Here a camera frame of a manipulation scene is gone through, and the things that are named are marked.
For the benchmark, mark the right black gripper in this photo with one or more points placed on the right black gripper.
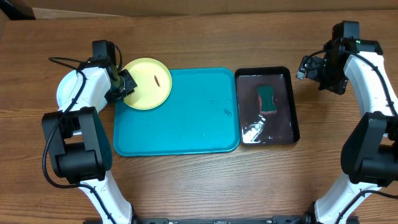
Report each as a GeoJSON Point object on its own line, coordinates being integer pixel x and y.
{"type": "Point", "coordinates": [338, 88]}

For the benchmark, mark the light blue plate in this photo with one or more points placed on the light blue plate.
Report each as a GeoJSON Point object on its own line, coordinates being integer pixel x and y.
{"type": "Point", "coordinates": [68, 88]}

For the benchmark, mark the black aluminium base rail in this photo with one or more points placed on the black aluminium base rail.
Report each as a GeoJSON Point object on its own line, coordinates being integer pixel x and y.
{"type": "Point", "coordinates": [283, 219]}

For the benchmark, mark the yellow plate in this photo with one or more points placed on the yellow plate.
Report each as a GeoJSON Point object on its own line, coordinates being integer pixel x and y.
{"type": "Point", "coordinates": [154, 83]}

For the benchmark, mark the green orange sponge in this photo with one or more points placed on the green orange sponge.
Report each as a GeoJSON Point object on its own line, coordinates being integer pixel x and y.
{"type": "Point", "coordinates": [266, 102]}

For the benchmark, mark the black rectangular tray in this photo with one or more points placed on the black rectangular tray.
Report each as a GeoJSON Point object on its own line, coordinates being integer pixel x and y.
{"type": "Point", "coordinates": [279, 128]}

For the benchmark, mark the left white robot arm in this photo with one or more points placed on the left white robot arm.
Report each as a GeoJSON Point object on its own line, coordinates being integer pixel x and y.
{"type": "Point", "coordinates": [77, 152]}

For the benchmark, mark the teal plastic tray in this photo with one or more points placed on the teal plastic tray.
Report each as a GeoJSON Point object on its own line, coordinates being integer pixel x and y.
{"type": "Point", "coordinates": [199, 116]}

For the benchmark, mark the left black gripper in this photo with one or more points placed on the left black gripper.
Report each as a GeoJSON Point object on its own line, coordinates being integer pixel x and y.
{"type": "Point", "coordinates": [132, 84]}

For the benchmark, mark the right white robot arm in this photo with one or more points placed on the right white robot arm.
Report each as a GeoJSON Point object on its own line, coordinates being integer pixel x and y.
{"type": "Point", "coordinates": [369, 156]}

